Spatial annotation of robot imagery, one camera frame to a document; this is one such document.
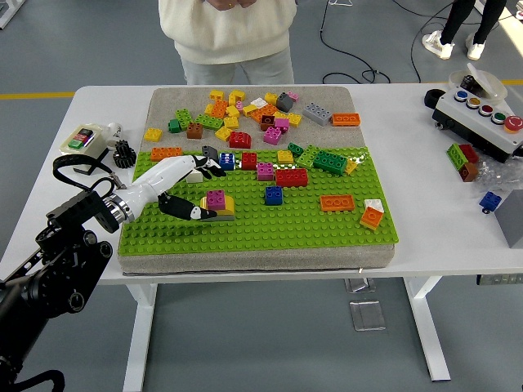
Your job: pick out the person's right hand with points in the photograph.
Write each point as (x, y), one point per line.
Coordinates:
(220, 3)

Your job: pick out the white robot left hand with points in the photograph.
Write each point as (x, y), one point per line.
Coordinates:
(159, 175)

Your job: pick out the person's left hand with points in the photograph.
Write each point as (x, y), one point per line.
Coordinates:
(246, 2)

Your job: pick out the dark grey sloped brick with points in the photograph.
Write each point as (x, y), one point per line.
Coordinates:
(284, 103)
(209, 152)

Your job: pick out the pink four-stud brick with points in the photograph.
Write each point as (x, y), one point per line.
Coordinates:
(216, 200)
(273, 136)
(265, 172)

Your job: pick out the yellow arched brick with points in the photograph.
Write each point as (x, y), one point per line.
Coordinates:
(229, 206)

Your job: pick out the light grey eight-stud brick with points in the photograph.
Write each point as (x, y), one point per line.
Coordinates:
(316, 114)
(226, 217)

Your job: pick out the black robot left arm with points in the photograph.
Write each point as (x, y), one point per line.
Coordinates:
(57, 277)

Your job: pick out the orange eight-stud brick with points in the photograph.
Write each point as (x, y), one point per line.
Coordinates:
(166, 154)
(220, 109)
(337, 203)

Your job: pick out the white four-stud brick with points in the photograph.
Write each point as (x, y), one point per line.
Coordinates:
(194, 177)

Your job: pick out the yellow four-stud brick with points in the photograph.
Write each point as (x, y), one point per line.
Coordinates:
(285, 157)
(153, 134)

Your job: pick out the dark green toy brick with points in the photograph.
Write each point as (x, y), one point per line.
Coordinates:
(174, 126)

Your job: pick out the brown four-stud brick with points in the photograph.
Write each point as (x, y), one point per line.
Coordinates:
(195, 131)

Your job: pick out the blue four-stud brick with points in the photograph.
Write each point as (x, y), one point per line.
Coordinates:
(274, 196)
(228, 162)

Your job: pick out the light green eight-stud brick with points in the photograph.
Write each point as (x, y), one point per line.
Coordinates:
(209, 122)
(306, 157)

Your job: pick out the yellow toy brick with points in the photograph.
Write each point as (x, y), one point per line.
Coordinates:
(294, 119)
(235, 97)
(208, 109)
(271, 98)
(231, 123)
(217, 95)
(249, 110)
(223, 133)
(233, 111)

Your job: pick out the red arched brick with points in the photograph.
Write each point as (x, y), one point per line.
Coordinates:
(240, 140)

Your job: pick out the red four-stud brick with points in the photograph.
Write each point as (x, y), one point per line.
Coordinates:
(249, 161)

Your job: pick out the white toy brick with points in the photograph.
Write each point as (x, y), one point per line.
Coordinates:
(374, 205)
(259, 102)

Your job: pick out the small pink brick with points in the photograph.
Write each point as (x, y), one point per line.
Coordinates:
(293, 96)
(239, 105)

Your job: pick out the orange toy brick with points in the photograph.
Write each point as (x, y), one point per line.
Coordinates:
(265, 111)

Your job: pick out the brown toy brick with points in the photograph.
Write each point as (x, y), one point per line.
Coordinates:
(469, 172)
(268, 123)

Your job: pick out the pink toy brick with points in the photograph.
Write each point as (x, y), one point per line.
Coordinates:
(282, 123)

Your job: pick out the red eight-stud brick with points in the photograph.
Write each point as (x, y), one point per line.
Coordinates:
(291, 178)

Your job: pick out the dark green four-stud brick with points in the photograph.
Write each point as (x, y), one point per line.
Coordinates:
(296, 150)

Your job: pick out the green studded baseplate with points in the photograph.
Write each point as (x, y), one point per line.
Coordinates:
(286, 232)

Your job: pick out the dark green eight-stud brick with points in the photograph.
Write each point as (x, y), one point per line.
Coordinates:
(330, 163)

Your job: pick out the small yellow brick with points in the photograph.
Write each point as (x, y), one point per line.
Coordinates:
(351, 167)

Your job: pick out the orange and yellow brick stack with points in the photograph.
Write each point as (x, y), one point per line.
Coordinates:
(371, 219)

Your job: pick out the red toy brick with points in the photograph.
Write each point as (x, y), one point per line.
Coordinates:
(470, 152)

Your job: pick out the person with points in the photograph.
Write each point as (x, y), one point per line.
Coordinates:
(229, 36)
(457, 20)

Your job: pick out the black gear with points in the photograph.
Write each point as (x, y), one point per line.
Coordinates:
(123, 153)

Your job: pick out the grey-brown foam mat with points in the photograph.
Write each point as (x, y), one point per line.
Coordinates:
(253, 261)

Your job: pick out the black tape roll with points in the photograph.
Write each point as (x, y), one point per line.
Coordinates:
(432, 98)

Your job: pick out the white table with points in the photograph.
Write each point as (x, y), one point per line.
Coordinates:
(408, 183)

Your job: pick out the clear plastic container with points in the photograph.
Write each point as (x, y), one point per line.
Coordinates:
(488, 83)

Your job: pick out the white push-button control box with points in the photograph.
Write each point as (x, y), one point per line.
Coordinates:
(478, 122)

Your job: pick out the crumpled clear plastic bag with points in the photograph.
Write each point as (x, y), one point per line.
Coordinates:
(496, 175)

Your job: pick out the table control panel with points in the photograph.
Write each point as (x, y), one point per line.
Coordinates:
(499, 279)

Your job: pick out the cream switch box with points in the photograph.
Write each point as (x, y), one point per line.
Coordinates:
(81, 141)

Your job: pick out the white floor frame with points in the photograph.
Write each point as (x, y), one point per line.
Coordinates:
(341, 3)

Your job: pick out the white furniture frame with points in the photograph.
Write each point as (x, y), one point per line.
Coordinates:
(7, 12)

